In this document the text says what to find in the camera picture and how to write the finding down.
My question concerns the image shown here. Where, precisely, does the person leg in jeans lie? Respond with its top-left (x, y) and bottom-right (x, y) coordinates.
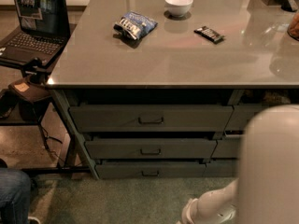
top-left (0, 168), bottom-right (31, 224)

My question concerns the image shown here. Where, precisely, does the white bowl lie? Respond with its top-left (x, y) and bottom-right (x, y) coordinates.
top-left (164, 0), bottom-right (193, 17)

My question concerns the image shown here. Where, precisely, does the black laptop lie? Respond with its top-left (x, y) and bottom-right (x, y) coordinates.
top-left (0, 0), bottom-right (71, 67)

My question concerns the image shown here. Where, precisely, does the blue chip bag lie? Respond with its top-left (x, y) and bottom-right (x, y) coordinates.
top-left (113, 11), bottom-right (158, 40)

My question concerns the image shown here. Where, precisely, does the brown object at right edge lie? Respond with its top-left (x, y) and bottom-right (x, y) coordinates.
top-left (287, 13), bottom-right (299, 40)

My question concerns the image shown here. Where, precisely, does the black candy bar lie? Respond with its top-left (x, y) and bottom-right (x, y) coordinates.
top-left (194, 26), bottom-right (224, 44)

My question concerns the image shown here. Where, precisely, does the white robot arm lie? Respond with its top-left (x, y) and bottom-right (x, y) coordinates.
top-left (181, 105), bottom-right (299, 224)

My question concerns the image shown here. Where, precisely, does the white shoe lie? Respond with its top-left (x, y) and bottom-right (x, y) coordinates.
top-left (28, 217), bottom-right (41, 224)

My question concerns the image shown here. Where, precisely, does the black laptop stand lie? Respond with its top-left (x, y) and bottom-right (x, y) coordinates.
top-left (0, 23), bottom-right (92, 176)

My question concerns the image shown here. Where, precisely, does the grey drawer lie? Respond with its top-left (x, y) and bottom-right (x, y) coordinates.
top-left (204, 160), bottom-right (236, 177)
top-left (85, 138), bottom-right (217, 159)
top-left (69, 105), bottom-right (233, 133)
top-left (95, 161), bottom-right (206, 179)
top-left (212, 135), bottom-right (241, 159)
top-left (225, 104), bottom-right (267, 131)

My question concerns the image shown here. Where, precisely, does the black pouch with note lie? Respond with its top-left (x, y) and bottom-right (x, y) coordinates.
top-left (8, 77), bottom-right (50, 104)

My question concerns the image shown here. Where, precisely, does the black cable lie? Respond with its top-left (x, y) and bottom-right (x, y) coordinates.
top-left (37, 123), bottom-right (68, 165)

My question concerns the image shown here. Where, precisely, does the grey cabinet frame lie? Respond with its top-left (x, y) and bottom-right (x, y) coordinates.
top-left (52, 89), bottom-right (298, 178)

